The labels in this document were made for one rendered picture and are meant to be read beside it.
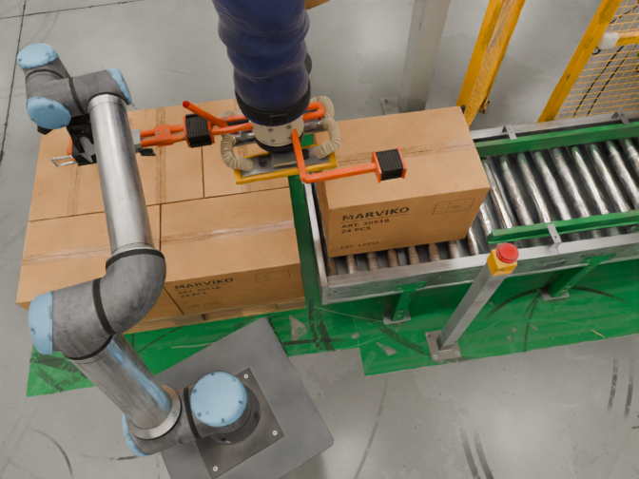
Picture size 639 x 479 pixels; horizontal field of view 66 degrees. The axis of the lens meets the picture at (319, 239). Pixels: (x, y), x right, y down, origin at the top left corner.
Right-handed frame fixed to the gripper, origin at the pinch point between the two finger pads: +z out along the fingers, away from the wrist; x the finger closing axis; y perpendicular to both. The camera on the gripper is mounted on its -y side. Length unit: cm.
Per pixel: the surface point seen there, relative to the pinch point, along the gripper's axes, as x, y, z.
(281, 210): 10, 56, 71
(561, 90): 38, 193, 51
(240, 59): -5, 51, -30
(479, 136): 30, 155, 66
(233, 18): -7, 52, -44
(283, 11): -9, 64, -45
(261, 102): -8, 55, -17
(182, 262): -8, 10, 71
